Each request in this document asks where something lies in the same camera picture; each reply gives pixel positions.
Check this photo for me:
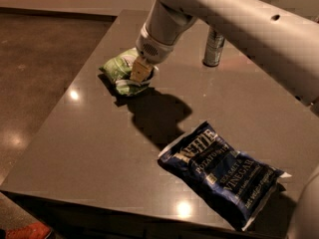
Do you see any silver drink can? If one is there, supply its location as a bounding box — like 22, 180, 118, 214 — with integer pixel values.
202, 28, 225, 67

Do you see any green jalapeno chip bag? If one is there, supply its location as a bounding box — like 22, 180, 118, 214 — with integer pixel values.
100, 48, 159, 97

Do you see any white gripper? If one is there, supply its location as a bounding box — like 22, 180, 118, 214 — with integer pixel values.
130, 0, 196, 83

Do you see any red shoe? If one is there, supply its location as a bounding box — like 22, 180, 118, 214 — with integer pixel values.
1, 222, 53, 239

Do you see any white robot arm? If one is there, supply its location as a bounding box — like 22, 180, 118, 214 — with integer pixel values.
137, 0, 319, 113

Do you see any blue Kettle vinegar chip bag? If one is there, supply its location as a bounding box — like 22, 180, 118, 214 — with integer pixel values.
159, 121, 288, 231

